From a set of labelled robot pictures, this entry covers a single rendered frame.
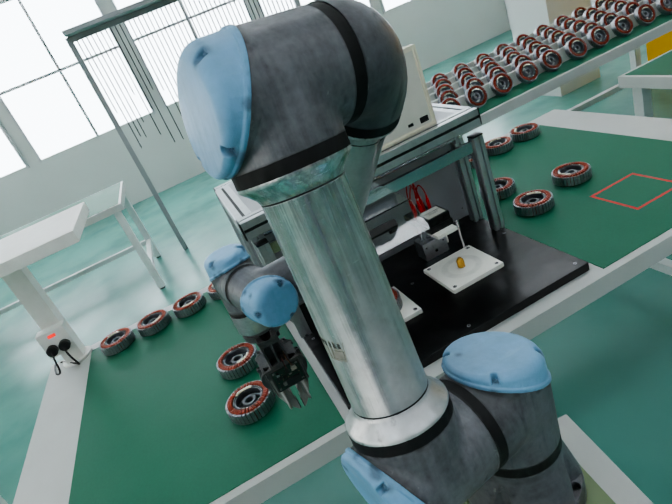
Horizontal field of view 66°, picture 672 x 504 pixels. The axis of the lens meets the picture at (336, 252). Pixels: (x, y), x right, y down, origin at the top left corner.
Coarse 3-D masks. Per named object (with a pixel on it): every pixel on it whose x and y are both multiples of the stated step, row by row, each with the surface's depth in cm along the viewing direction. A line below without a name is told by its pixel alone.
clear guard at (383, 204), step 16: (384, 192) 119; (368, 208) 114; (384, 208) 111; (400, 208) 110; (416, 208) 110; (368, 224) 108; (400, 224) 108; (416, 224) 108; (384, 240) 107; (400, 240) 107
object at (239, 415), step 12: (252, 384) 121; (240, 396) 120; (252, 396) 119; (264, 396) 116; (228, 408) 116; (240, 408) 115; (252, 408) 114; (264, 408) 115; (240, 420) 114; (252, 420) 114
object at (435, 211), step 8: (432, 208) 137; (440, 208) 135; (424, 216) 134; (432, 216) 133; (440, 216) 132; (448, 216) 133; (432, 224) 132; (440, 224) 133; (448, 224) 134; (432, 232) 133; (440, 232) 132; (448, 232) 132
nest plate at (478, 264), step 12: (456, 252) 140; (468, 252) 138; (480, 252) 136; (444, 264) 137; (456, 264) 135; (468, 264) 133; (480, 264) 131; (492, 264) 129; (432, 276) 135; (444, 276) 132; (456, 276) 130; (468, 276) 129; (480, 276) 127; (456, 288) 126
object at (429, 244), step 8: (416, 240) 146; (424, 240) 144; (432, 240) 143; (440, 240) 143; (416, 248) 147; (424, 248) 142; (432, 248) 143; (440, 248) 144; (448, 248) 145; (424, 256) 144; (432, 256) 144
